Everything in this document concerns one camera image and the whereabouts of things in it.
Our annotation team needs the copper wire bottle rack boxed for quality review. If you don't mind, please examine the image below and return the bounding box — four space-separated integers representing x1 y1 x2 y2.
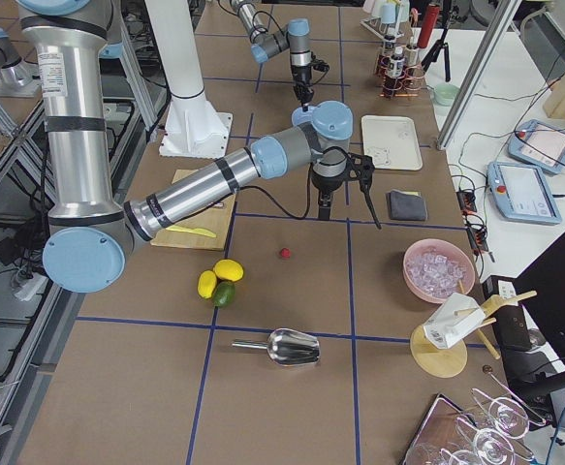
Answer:
376 45 425 98

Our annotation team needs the white wire cup rack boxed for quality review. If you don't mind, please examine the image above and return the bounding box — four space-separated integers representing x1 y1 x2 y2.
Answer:
361 0 411 38

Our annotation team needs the black monitor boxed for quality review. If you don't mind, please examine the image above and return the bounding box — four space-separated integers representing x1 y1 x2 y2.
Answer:
498 232 565 400

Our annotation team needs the teach pendant near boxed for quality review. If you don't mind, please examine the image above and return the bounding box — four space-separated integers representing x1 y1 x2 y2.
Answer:
487 162 562 225

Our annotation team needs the green lime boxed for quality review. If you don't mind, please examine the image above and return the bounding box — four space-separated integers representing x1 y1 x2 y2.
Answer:
211 281 235 308

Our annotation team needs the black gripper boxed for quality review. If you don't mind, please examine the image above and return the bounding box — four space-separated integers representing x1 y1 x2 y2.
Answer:
291 60 330 105
311 149 382 230

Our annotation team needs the green bowl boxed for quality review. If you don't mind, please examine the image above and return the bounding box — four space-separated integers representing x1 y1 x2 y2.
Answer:
432 82 459 107

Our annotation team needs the large yellow lemon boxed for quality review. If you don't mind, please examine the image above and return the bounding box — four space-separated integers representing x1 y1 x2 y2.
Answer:
213 259 244 282

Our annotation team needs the grey folded cloth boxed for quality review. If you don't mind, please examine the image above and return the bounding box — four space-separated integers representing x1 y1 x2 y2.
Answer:
386 190 427 221

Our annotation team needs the wooden cutting board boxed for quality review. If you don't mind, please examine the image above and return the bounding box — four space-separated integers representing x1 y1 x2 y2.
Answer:
151 196 235 251

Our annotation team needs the yellow plastic knife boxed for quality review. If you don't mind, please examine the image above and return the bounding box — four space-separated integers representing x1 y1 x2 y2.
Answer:
167 225 217 238

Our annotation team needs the blue round plate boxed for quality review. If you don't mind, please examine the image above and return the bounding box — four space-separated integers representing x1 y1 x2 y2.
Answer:
291 105 316 126

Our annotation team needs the tea bottle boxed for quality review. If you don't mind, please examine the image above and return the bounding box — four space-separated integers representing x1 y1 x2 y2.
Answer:
380 34 396 75
388 46 405 93

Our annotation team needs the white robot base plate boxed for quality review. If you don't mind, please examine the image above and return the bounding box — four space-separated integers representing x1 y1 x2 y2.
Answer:
159 108 233 159

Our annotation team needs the wine glasses tray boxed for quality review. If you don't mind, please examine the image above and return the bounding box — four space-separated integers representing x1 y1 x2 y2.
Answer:
400 386 547 464

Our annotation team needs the pink bowl of ice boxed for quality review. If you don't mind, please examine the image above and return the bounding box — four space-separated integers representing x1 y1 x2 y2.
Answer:
402 238 476 303

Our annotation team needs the teach pendant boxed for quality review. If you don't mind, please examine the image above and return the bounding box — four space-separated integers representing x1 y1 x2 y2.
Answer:
487 162 562 225
508 119 565 174

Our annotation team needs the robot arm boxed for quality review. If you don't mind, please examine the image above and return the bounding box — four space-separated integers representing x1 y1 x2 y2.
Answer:
18 1 374 294
230 1 330 112

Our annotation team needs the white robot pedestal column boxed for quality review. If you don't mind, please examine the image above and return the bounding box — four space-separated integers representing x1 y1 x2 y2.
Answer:
145 0 206 114

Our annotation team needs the tea bottle front right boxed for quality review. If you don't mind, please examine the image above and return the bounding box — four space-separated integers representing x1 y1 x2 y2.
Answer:
388 46 405 93

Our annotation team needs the aluminium frame post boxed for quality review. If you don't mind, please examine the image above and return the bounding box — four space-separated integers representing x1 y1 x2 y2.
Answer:
436 0 522 150

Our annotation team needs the red thermos bottle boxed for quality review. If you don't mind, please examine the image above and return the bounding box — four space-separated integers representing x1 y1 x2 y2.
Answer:
417 3 441 49

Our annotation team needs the black tripod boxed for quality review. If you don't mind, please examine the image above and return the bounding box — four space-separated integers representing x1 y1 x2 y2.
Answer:
422 0 453 82

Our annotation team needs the small yellow lemon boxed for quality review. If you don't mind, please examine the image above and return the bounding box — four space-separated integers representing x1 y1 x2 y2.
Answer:
197 270 218 299

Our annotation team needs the wooden stand round base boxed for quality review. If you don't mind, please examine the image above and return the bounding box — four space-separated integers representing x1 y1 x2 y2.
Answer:
410 291 537 378

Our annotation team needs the cream bear tray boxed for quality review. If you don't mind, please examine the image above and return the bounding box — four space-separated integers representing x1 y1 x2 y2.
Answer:
361 115 423 171

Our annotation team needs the teach pendant far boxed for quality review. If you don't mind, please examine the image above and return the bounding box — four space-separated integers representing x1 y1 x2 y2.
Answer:
508 119 565 174

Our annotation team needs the steel scoop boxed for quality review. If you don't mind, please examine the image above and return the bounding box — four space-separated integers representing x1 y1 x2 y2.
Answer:
232 328 321 366

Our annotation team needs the tea bottle back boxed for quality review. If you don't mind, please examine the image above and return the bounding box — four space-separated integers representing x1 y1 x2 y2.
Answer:
380 34 396 75

